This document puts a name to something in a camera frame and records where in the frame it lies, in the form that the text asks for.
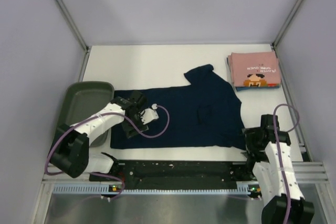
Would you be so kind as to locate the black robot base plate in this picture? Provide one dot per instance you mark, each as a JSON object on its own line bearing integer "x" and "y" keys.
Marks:
{"x": 176, "y": 175}

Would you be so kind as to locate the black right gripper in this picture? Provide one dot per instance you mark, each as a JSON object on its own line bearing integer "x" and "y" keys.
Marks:
{"x": 250, "y": 132}

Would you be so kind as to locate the aluminium frame post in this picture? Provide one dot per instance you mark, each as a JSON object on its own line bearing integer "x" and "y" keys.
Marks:
{"x": 292, "y": 14}
{"x": 71, "y": 24}

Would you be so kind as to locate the aluminium front frame rail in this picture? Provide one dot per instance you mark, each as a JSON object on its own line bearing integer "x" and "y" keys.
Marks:
{"x": 305, "y": 172}

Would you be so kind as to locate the navy blue t-shirt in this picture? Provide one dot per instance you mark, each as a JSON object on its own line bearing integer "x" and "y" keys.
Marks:
{"x": 204, "y": 113}

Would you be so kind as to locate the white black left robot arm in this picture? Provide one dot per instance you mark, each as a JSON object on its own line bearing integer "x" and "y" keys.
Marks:
{"x": 70, "y": 151}

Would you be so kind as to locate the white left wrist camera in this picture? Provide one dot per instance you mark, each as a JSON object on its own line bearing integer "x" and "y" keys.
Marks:
{"x": 149, "y": 115}

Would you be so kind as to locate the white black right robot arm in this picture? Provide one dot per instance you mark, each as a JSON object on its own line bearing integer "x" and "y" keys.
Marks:
{"x": 269, "y": 160}

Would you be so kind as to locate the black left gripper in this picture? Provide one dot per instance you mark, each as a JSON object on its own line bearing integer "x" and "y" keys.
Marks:
{"x": 130, "y": 131}

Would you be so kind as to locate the dark green plastic bin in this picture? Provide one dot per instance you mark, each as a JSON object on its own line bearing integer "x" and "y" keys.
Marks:
{"x": 83, "y": 99}

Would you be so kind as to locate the right aluminium frame post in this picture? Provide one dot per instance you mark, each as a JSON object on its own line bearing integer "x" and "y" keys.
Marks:
{"x": 292, "y": 14}

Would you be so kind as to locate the light blue slotted cable duct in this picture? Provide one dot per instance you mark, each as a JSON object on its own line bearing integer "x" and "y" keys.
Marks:
{"x": 91, "y": 189}

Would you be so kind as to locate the left aluminium frame post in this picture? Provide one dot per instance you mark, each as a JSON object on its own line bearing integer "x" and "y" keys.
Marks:
{"x": 71, "y": 24}

